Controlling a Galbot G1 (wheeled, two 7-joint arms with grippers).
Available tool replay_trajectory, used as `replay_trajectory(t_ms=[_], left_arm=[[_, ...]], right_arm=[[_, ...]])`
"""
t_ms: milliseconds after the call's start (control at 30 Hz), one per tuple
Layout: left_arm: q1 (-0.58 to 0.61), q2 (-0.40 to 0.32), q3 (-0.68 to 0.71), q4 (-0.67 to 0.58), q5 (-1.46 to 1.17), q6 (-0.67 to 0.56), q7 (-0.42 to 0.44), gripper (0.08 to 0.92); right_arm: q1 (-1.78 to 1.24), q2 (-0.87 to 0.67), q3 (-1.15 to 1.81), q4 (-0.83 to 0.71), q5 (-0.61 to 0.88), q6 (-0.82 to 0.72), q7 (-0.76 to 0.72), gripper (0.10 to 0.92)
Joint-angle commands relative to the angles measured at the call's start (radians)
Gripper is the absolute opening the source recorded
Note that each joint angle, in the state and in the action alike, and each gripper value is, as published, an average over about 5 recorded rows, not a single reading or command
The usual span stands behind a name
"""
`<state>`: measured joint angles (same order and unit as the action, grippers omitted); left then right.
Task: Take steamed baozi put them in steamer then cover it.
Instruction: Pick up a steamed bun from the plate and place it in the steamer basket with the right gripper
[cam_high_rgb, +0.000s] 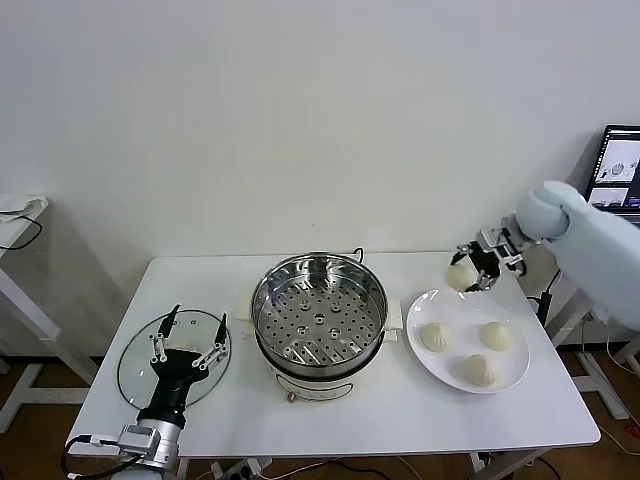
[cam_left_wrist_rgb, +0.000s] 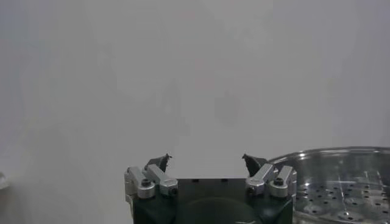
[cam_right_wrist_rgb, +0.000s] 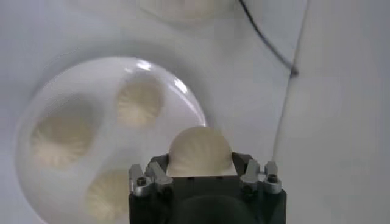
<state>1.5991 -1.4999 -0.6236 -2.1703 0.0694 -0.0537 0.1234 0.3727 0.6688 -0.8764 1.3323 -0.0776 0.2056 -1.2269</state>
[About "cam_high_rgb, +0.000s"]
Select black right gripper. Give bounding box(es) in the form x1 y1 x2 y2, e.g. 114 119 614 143
448 240 502 294

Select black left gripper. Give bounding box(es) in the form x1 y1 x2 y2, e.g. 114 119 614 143
137 303 229 427

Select white steamed baozi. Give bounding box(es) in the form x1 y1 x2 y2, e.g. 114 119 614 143
446 262 479 294
479 321 515 351
462 353 501 387
419 321 453 354

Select round glass pot lid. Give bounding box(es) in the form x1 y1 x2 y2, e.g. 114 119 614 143
117 308 234 409

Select perforated stainless steel steamer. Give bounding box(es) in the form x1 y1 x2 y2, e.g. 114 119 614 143
251 253 390 369

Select white side table with laptop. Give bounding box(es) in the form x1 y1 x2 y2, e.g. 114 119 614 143
542 259 640 422

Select round white plate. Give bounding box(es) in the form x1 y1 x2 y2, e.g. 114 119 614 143
406 287 531 395

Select white power strip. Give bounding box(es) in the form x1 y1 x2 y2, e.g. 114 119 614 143
209 457 264 479

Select dark grey open laptop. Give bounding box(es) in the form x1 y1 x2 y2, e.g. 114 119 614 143
587 124 640 224

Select white side table with cloth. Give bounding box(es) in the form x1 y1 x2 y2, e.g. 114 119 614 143
0 192 101 434

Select crumpled white cloth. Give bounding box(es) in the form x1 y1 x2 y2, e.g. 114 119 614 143
0 192 51 224

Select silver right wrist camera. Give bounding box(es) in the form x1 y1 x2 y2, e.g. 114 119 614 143
477 226 509 250

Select black cable with plug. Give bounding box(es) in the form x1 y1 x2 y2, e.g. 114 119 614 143
528 272 564 326

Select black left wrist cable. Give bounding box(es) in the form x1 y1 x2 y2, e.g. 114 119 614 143
62 434 126 479

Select thin black looped cable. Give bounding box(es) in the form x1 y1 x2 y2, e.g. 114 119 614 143
0 212 44 251

